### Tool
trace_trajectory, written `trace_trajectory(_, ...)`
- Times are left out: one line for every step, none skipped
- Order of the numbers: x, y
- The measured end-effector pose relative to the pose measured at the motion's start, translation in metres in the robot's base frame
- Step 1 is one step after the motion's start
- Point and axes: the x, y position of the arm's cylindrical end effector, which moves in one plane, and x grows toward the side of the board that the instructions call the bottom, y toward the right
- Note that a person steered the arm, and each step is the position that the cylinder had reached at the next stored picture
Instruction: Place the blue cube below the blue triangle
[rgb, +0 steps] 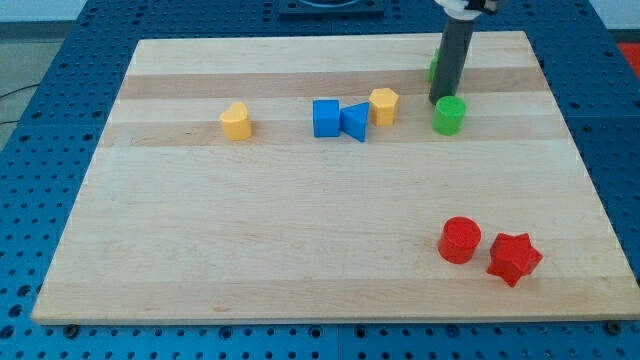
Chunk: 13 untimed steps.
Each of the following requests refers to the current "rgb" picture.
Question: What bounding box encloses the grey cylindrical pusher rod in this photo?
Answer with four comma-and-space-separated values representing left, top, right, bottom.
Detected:
429, 17, 475, 105

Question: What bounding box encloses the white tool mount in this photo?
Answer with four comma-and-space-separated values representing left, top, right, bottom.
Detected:
435, 0, 509, 20

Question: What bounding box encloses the blue cube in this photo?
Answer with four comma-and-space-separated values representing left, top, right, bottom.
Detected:
312, 99, 340, 137

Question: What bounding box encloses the blue triangle block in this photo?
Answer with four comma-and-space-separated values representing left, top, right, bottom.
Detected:
340, 102, 369, 142

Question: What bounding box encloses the green block behind pusher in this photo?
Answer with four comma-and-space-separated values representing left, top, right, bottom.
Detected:
427, 49, 439, 83

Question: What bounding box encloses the green cylinder block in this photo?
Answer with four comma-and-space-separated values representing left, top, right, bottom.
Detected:
432, 96, 466, 136

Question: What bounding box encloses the yellow hexagon block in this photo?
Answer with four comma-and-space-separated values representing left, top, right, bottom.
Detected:
369, 88, 399, 127

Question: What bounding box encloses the red cylinder block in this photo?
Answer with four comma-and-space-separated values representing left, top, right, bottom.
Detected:
437, 216, 482, 264

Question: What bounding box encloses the wooden board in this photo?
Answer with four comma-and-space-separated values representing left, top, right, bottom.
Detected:
32, 31, 639, 325

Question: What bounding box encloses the red star block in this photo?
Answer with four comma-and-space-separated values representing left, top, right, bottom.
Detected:
486, 233, 543, 287

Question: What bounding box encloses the yellow heart block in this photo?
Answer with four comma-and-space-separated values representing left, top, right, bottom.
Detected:
220, 102, 252, 141

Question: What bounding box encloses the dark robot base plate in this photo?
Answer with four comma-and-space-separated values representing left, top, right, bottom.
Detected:
278, 0, 385, 19

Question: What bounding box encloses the black cable on floor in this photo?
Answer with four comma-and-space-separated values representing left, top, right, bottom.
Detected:
0, 83, 40, 126

